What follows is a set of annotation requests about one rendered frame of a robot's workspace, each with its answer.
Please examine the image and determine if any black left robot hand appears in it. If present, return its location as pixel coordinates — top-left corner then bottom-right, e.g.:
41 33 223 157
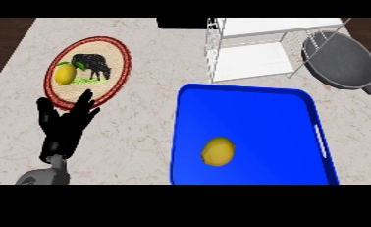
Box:
37 88 102 165

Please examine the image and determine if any yellow cupcake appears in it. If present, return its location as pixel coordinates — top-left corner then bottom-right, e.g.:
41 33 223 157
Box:
200 136 237 168

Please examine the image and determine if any blue plastic tray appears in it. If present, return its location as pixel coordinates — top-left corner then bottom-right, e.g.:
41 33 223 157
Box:
168 83 340 186

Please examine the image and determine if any yellow lemon with green leaf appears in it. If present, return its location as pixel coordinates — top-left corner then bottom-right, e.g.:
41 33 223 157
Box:
53 60 87 86

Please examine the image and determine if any oval placemat with cow print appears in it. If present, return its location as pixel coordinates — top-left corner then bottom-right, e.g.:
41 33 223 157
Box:
44 35 134 111

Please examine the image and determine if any black appliance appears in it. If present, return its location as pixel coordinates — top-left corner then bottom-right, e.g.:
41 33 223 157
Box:
155 17 212 30

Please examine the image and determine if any dark grey frying pan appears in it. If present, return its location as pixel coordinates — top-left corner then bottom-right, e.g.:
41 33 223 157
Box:
301 30 371 96

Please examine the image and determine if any white wire tiered shelf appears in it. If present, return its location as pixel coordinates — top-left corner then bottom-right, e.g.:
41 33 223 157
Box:
205 17 354 85

